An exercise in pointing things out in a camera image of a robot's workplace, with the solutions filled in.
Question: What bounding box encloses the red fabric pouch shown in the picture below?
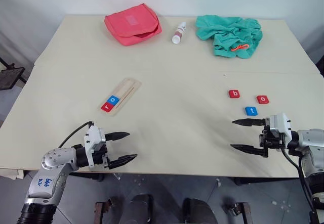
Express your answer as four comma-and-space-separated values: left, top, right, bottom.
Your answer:
104, 3, 163, 47

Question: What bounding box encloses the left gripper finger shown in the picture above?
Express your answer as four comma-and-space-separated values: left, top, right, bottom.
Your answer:
104, 131, 131, 142
108, 154, 138, 170

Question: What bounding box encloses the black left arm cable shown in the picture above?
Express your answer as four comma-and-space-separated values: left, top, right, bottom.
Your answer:
58, 121, 94, 149

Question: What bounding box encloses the green crumpled cloth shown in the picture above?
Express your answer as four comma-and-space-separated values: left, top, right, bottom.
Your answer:
195, 15, 263, 59

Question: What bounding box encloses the orange cord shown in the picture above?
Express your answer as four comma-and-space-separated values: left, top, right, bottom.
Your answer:
230, 43, 250, 52

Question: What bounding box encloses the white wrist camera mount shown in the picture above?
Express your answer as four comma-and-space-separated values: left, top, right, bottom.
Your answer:
269, 112, 292, 137
84, 125, 107, 168

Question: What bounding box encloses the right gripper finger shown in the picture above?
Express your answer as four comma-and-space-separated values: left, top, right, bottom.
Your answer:
230, 144, 269, 158
232, 117, 270, 128

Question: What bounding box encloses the black table frame bar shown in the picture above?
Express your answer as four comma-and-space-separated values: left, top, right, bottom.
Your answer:
234, 177, 302, 187
69, 172, 104, 182

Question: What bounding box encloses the blue letter tile t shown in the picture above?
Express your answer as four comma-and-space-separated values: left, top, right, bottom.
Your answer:
244, 106, 259, 116

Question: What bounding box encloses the black metal stand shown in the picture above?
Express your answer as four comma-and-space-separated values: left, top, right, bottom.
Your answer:
0, 57, 26, 91

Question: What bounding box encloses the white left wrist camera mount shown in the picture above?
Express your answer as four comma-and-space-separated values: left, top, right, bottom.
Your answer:
84, 125, 107, 168

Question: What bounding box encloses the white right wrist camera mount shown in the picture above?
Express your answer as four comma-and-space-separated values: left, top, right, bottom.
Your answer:
269, 112, 292, 137

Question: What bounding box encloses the wooden letter tray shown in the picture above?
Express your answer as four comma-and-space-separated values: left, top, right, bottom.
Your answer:
97, 78, 142, 116

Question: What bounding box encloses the red letter tile r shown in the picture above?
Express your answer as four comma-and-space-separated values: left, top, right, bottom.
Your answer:
101, 101, 114, 113

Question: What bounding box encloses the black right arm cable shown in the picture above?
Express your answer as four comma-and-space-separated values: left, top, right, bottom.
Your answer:
280, 147, 320, 224

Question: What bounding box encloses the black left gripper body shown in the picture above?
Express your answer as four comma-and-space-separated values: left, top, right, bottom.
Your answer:
92, 142, 112, 169

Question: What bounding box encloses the rusty brown metal bracket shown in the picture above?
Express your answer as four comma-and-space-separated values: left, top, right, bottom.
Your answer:
94, 196, 112, 224
222, 201, 251, 224

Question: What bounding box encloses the small white bottle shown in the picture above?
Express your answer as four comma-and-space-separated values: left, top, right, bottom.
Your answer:
171, 21, 187, 44

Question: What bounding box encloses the dark rounded shape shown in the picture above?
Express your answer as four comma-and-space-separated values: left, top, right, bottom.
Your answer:
182, 197, 216, 224

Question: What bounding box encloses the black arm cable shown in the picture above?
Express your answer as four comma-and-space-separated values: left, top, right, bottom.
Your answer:
58, 121, 94, 149
280, 147, 320, 224

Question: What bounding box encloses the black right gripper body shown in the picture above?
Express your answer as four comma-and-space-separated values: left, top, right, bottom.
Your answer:
258, 124, 290, 151

